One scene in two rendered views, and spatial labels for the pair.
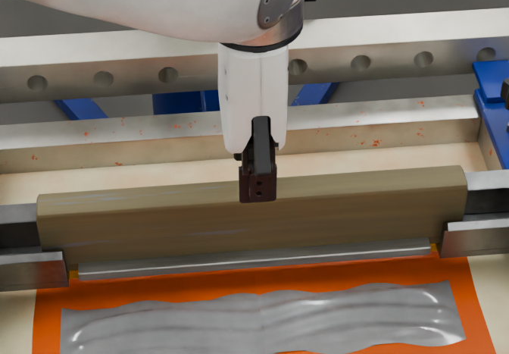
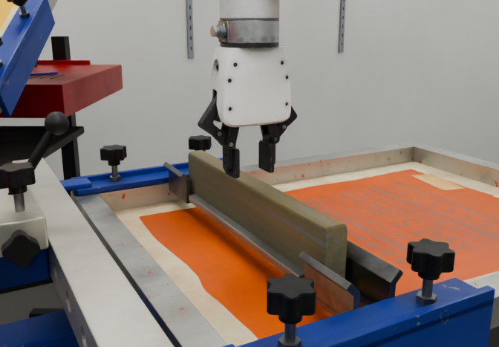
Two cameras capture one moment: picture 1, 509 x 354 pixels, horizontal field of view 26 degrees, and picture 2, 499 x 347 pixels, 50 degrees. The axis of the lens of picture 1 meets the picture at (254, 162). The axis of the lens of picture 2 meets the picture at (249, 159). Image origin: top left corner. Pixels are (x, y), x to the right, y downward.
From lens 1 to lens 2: 1.26 m
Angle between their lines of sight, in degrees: 96
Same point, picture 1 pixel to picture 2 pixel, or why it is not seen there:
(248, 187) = (272, 157)
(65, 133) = (187, 319)
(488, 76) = (68, 183)
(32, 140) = (208, 333)
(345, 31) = (49, 195)
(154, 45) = (85, 249)
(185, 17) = not seen: outside the picture
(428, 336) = not seen: hidden behind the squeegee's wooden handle
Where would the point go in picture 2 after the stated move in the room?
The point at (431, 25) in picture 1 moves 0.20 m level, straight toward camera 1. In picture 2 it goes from (38, 177) to (172, 170)
